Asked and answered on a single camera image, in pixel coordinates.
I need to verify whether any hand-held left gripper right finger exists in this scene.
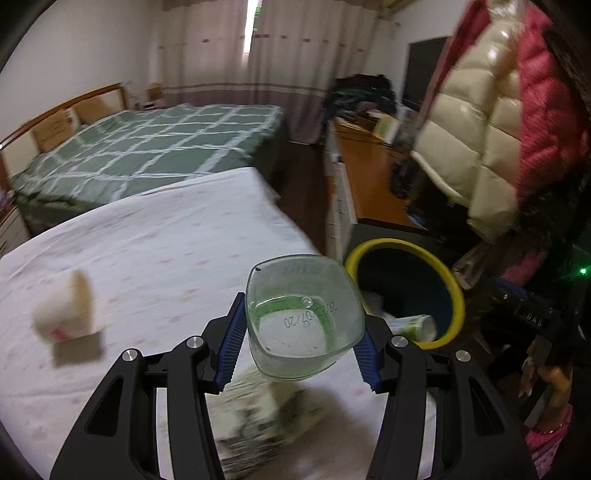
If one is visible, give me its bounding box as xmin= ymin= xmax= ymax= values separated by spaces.
xmin=353 ymin=314 xmax=539 ymax=480

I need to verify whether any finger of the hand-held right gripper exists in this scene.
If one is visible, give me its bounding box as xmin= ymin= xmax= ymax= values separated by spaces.
xmin=489 ymin=276 xmax=529 ymax=303

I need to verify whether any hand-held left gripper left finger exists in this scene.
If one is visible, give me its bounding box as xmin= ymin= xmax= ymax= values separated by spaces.
xmin=50 ymin=292 xmax=247 ymax=480

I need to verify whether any green white bottle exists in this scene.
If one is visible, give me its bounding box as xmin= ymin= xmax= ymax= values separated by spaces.
xmin=388 ymin=314 xmax=438 ymax=343

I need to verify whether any clear green-labelled plastic bottle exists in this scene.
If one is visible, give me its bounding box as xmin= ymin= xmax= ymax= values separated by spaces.
xmin=245 ymin=255 xmax=366 ymax=381

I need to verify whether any yellow-rimmed trash bin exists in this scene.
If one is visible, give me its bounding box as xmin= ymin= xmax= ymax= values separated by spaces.
xmin=344 ymin=239 xmax=465 ymax=352

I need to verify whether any person's right forearm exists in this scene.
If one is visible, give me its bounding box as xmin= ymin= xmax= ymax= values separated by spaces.
xmin=524 ymin=406 xmax=575 ymax=480

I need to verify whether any person's right hand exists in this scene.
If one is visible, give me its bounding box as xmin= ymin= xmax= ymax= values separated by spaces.
xmin=519 ymin=342 xmax=574 ymax=432

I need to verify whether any printed paper wrapper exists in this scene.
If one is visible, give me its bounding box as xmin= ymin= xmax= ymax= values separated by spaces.
xmin=205 ymin=364 xmax=326 ymax=476

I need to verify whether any white dotted bed sheet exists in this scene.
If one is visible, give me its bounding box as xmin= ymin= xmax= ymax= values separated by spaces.
xmin=0 ymin=167 xmax=439 ymax=480

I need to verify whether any cream puffer jacket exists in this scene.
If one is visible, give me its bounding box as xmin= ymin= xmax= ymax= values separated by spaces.
xmin=411 ymin=21 xmax=527 ymax=243

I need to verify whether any small white plastic bottle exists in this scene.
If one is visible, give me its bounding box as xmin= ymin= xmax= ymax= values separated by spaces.
xmin=31 ymin=269 xmax=105 ymax=344

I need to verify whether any wooden desk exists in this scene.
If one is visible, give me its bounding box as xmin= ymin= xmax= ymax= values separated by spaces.
xmin=323 ymin=117 xmax=432 ymax=259

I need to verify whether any red puffer jacket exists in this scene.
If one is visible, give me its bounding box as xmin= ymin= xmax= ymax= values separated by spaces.
xmin=494 ymin=0 xmax=591 ymax=217

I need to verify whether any green box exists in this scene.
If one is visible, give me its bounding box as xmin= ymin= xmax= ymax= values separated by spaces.
xmin=374 ymin=113 xmax=402 ymax=144

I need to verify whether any green plaid bed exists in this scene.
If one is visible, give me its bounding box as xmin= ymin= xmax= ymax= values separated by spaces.
xmin=9 ymin=104 xmax=289 ymax=217

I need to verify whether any dark patterned coat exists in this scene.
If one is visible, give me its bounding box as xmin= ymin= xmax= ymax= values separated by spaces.
xmin=545 ymin=18 xmax=591 ymax=278

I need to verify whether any black television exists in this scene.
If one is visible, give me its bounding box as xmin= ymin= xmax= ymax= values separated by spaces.
xmin=402 ymin=36 xmax=451 ymax=112

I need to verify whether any pile of dark clothes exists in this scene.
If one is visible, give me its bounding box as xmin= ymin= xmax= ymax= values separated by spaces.
xmin=323 ymin=73 xmax=400 ymax=125

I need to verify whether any white drawer cabinet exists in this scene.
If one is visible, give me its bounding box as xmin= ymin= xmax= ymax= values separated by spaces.
xmin=0 ymin=194 xmax=31 ymax=254

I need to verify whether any brown pillow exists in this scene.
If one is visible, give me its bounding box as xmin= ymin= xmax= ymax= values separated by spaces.
xmin=74 ymin=95 xmax=116 ymax=125
xmin=30 ymin=111 xmax=77 ymax=151

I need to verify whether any beige curtain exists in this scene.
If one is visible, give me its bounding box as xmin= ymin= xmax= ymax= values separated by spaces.
xmin=152 ymin=0 xmax=393 ymax=144

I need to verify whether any wooden headboard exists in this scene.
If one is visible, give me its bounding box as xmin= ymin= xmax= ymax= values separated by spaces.
xmin=0 ymin=82 xmax=127 ymax=195

